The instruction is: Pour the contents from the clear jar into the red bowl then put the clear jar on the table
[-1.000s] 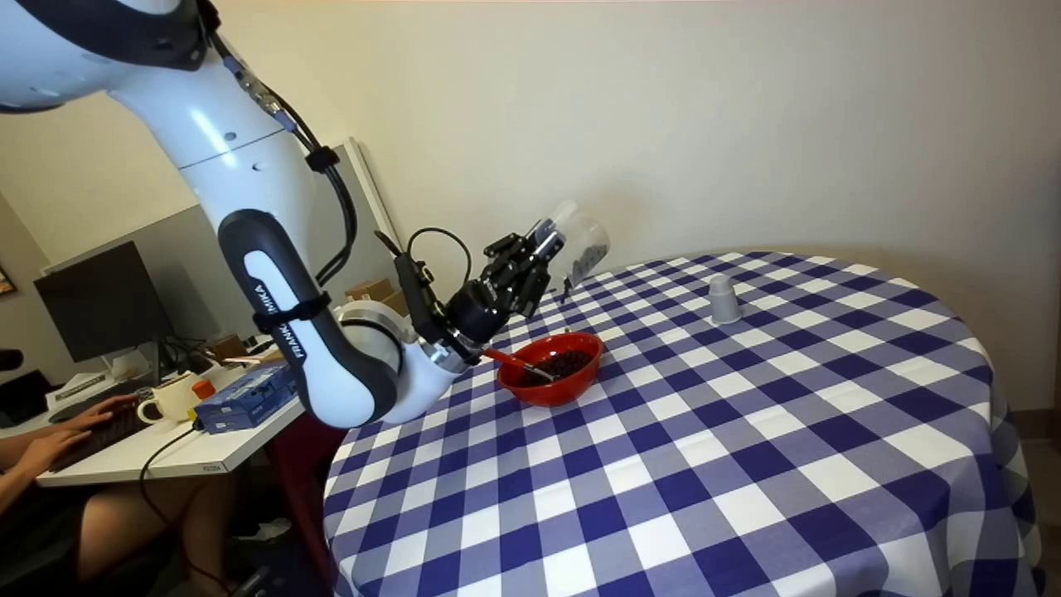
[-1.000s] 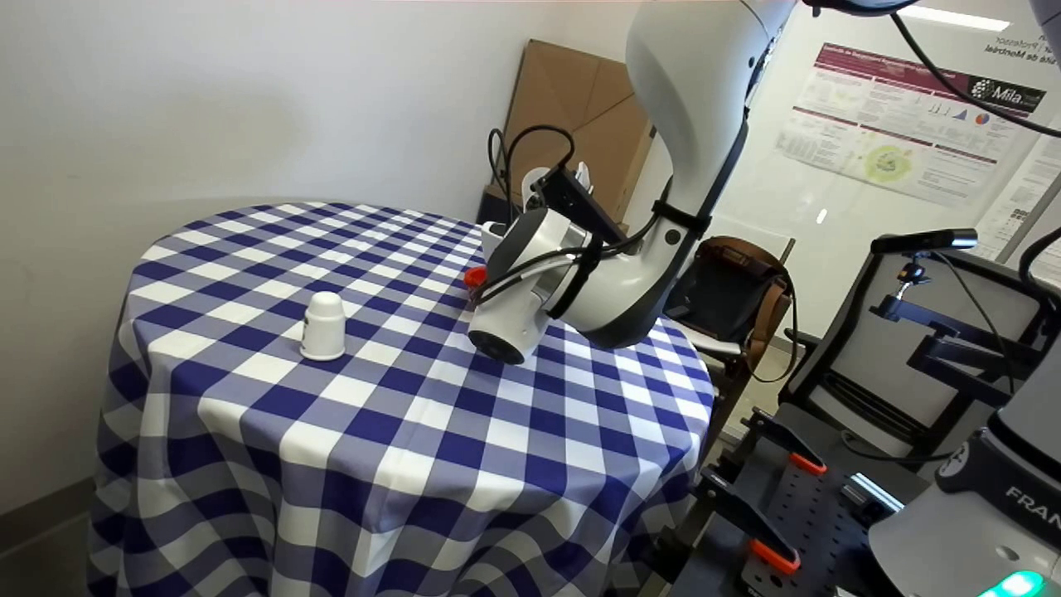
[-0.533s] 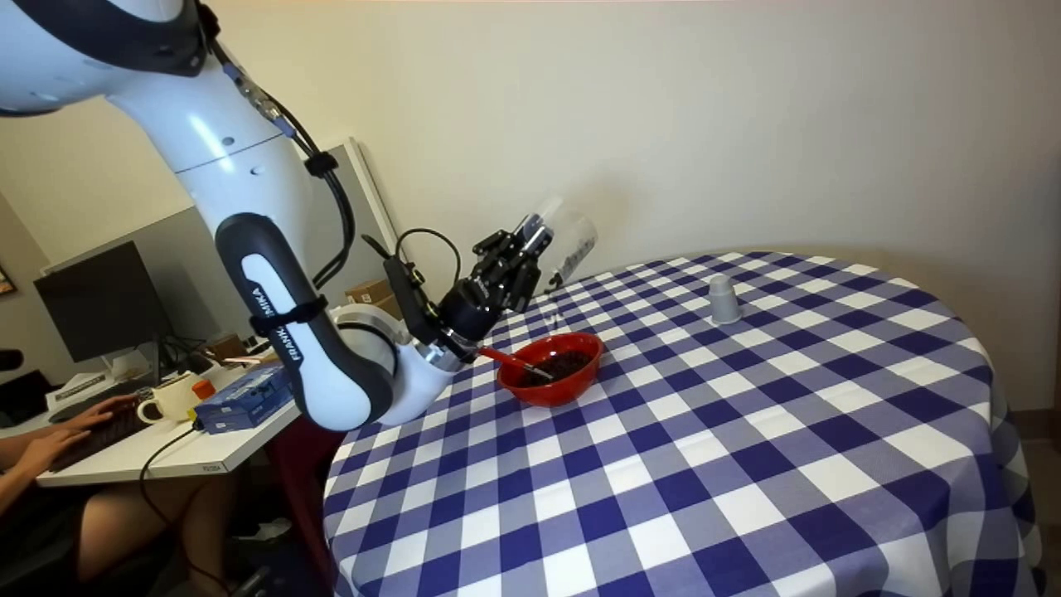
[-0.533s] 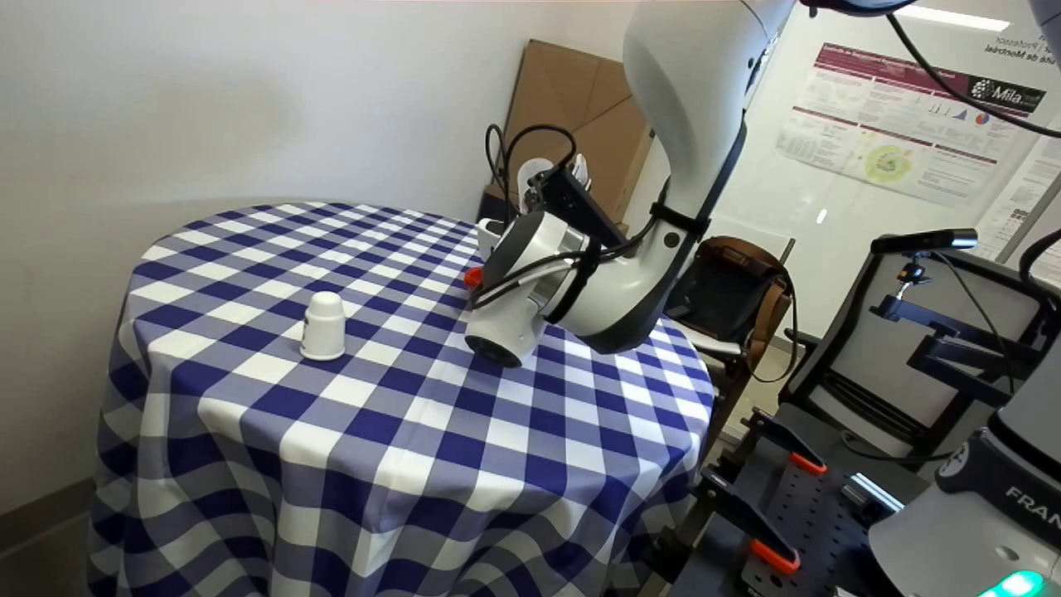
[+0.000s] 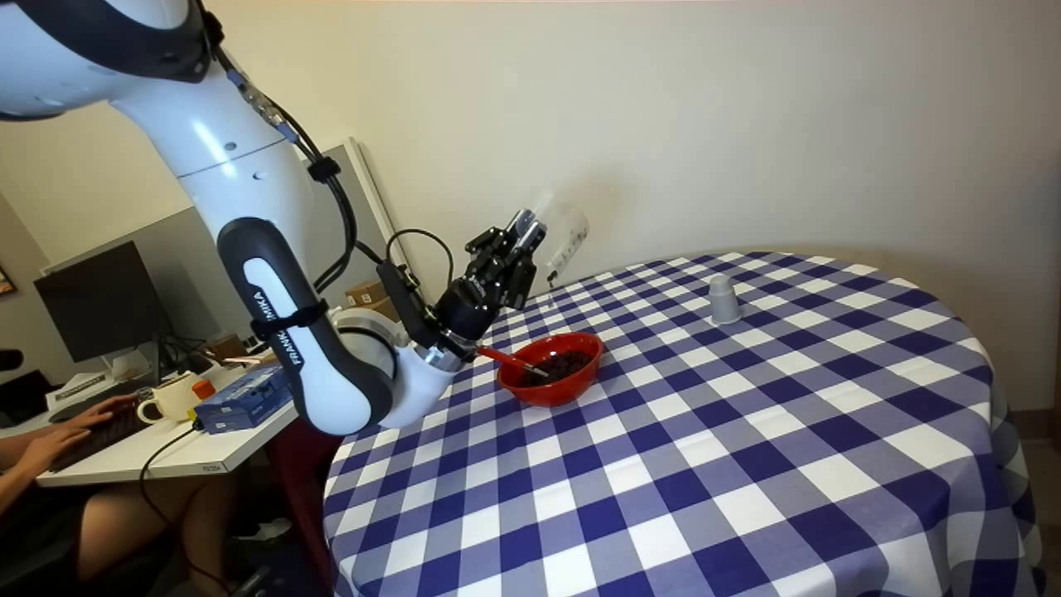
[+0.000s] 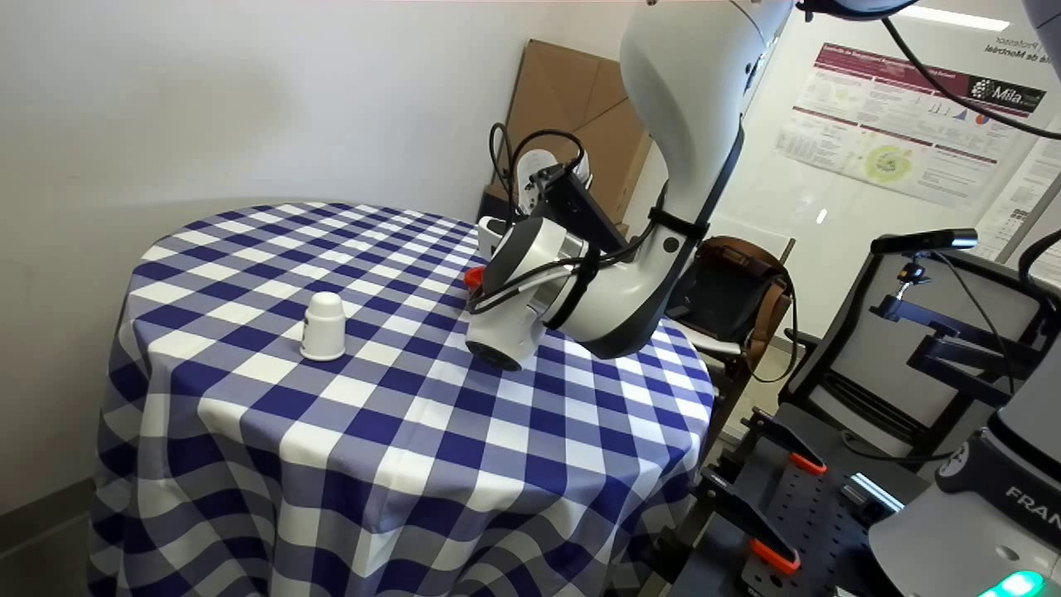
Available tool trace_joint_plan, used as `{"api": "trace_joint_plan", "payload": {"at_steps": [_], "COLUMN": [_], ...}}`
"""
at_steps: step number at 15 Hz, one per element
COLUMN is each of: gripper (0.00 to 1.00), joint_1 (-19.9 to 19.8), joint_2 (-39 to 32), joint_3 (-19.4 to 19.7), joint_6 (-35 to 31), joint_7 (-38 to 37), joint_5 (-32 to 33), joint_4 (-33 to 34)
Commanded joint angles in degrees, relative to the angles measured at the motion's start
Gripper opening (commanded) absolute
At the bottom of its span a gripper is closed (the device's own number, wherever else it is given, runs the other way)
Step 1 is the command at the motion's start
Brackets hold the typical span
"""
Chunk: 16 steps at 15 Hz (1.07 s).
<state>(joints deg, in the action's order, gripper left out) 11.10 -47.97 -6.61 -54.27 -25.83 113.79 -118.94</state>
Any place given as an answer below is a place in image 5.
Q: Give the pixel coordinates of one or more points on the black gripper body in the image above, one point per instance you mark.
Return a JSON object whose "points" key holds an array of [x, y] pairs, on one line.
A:
{"points": [[470, 311]]}

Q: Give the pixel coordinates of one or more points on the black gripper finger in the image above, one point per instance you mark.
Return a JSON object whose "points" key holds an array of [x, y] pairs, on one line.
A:
{"points": [[527, 260], [499, 250]]}

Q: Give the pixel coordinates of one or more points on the person's forearm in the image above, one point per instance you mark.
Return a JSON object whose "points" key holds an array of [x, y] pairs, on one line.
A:
{"points": [[18, 477]]}

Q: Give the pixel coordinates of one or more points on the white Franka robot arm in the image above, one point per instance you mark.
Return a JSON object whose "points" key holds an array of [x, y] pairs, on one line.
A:
{"points": [[219, 145]]}

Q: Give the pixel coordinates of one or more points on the red plastic bowl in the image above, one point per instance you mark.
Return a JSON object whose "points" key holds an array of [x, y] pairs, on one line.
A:
{"points": [[575, 384]]}

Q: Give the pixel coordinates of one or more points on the person's hand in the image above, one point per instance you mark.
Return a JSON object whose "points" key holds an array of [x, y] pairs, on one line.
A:
{"points": [[66, 435]]}

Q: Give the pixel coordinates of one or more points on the red plastic spoon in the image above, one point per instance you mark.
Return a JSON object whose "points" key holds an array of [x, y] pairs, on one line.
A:
{"points": [[499, 357]]}

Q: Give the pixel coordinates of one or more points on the dark food pieces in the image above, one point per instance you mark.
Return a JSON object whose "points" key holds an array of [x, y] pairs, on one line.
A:
{"points": [[554, 363]]}

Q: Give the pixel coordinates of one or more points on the clear plastic cup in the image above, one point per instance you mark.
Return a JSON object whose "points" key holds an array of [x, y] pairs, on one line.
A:
{"points": [[724, 299]]}

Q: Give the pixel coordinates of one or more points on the dark red cabinet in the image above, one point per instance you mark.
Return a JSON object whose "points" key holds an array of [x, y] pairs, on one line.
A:
{"points": [[300, 487]]}

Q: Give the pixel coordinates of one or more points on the blue cardboard box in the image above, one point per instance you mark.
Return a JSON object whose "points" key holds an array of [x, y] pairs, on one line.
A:
{"points": [[238, 403]]}

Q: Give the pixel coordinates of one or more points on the small orange object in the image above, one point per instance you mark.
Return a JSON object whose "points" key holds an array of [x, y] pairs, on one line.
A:
{"points": [[205, 391]]}

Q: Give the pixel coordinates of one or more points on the blue white checked tablecloth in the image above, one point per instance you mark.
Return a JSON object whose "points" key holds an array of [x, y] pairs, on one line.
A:
{"points": [[716, 465]]}

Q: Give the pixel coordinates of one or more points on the grey desk partition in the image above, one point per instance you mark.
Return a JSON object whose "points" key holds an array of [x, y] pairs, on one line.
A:
{"points": [[177, 237]]}

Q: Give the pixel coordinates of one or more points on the white mug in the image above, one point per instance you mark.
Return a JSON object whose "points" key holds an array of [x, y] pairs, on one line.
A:
{"points": [[173, 401]]}

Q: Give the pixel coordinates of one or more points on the white desk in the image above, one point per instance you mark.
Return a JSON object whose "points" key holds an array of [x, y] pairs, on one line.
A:
{"points": [[144, 451]]}

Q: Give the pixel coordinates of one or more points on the black computer monitor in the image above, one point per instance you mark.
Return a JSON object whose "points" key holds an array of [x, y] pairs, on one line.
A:
{"points": [[101, 303]]}

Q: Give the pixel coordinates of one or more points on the black keyboard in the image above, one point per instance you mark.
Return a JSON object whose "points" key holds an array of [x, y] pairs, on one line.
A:
{"points": [[103, 434]]}

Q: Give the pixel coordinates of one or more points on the person's bare leg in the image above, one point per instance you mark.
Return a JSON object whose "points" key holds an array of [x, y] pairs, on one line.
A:
{"points": [[144, 527]]}

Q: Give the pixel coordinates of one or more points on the black desk device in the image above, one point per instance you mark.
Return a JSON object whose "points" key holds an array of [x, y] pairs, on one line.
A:
{"points": [[22, 393]]}

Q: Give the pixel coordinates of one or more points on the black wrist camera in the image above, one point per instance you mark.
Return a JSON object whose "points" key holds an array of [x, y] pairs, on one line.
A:
{"points": [[410, 303]]}

